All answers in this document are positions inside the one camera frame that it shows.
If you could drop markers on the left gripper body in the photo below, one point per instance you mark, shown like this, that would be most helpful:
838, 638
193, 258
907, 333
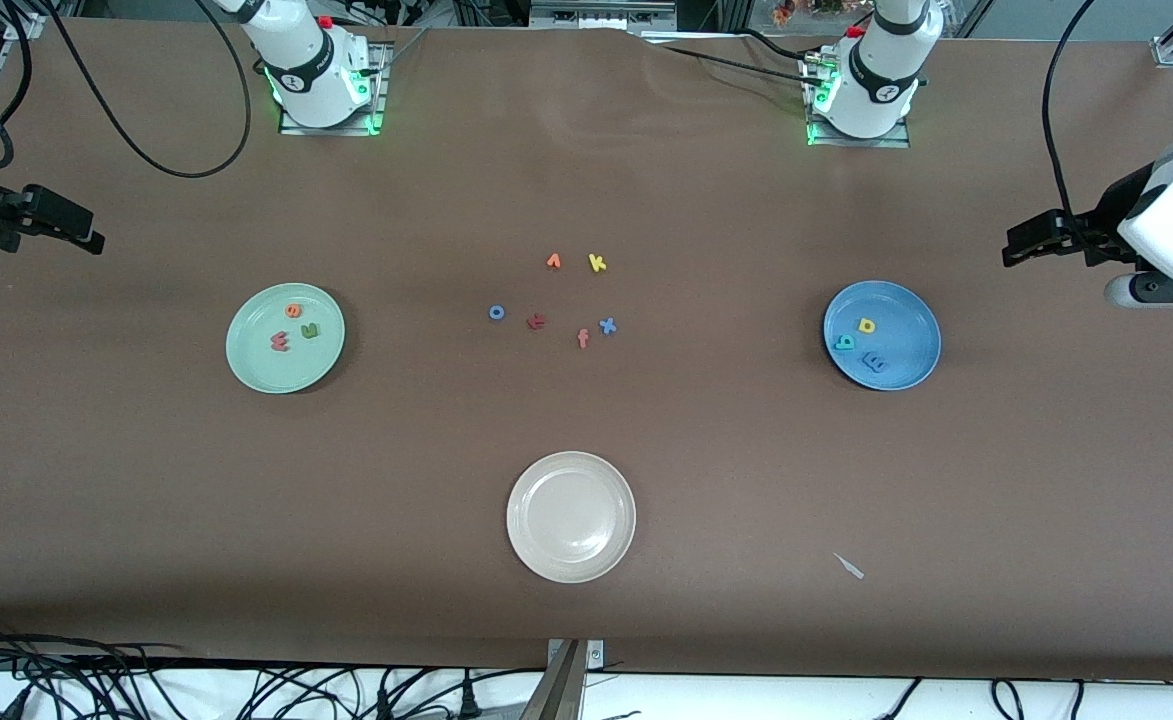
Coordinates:
1104, 219

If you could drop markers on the blue foam letter m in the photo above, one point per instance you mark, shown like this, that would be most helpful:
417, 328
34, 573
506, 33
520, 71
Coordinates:
875, 363

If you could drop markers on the pink foam letter w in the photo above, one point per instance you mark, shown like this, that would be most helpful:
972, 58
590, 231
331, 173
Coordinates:
280, 344

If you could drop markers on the blue plate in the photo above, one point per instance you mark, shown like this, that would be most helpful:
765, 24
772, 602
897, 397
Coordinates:
911, 320

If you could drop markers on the green plate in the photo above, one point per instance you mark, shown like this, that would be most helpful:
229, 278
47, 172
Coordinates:
256, 365

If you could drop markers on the orange flowers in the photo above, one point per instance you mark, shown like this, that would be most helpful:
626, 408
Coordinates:
786, 12

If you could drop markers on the white paper scrap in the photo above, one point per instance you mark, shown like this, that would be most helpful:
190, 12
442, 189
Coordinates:
849, 566

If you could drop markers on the brown table cover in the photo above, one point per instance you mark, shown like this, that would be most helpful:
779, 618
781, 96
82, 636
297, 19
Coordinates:
586, 430

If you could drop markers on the grey power strip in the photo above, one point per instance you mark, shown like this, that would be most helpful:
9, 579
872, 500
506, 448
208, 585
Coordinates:
601, 15

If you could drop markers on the beige plate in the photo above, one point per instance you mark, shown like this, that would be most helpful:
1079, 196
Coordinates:
571, 517

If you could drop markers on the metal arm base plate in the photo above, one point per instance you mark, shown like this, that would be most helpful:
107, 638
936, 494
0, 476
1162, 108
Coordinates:
894, 142
291, 128

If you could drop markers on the metal camera post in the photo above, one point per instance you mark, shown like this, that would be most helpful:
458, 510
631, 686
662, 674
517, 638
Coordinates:
564, 690

